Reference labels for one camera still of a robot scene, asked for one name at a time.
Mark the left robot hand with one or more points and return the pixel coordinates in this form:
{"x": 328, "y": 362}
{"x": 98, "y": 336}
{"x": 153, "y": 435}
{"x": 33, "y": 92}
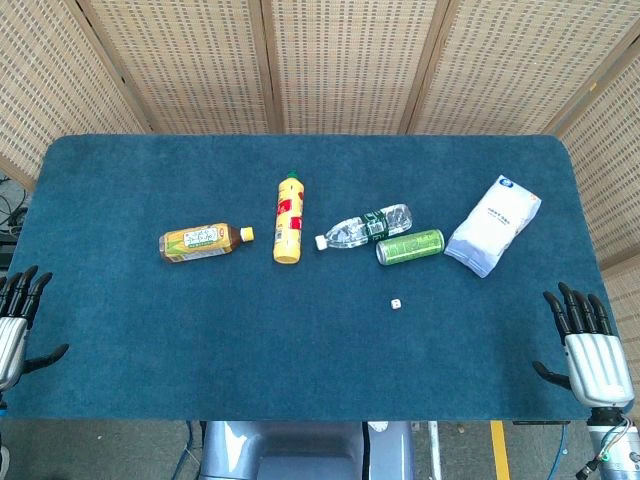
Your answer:
{"x": 11, "y": 330}

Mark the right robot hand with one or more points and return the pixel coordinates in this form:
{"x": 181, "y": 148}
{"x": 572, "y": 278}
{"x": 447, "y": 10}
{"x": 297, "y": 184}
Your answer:
{"x": 596, "y": 360}

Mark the small white die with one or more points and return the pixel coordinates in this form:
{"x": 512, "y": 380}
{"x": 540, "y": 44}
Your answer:
{"x": 396, "y": 303}

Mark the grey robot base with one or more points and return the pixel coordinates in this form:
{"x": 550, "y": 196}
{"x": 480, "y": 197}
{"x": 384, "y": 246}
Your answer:
{"x": 300, "y": 450}

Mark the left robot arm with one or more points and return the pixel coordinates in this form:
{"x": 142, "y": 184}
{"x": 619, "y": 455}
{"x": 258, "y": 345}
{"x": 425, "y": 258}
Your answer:
{"x": 3, "y": 415}

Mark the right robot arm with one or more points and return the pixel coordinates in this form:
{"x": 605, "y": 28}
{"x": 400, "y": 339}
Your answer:
{"x": 615, "y": 445}

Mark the white snack bag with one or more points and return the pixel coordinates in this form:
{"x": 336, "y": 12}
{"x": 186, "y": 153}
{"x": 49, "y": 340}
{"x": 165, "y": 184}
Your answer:
{"x": 492, "y": 225}

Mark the brown tea bottle yellow cap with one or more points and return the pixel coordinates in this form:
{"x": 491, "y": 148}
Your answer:
{"x": 205, "y": 242}

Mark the green drink can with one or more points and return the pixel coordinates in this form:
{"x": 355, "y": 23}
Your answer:
{"x": 410, "y": 247}

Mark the clear water bottle green label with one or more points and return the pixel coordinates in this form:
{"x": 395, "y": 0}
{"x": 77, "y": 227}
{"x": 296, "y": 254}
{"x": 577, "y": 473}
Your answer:
{"x": 367, "y": 228}

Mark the blue table cloth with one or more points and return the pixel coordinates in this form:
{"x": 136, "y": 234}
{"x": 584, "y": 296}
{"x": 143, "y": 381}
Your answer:
{"x": 280, "y": 340}

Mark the yellow bottle red label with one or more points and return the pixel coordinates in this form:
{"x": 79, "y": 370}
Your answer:
{"x": 289, "y": 220}

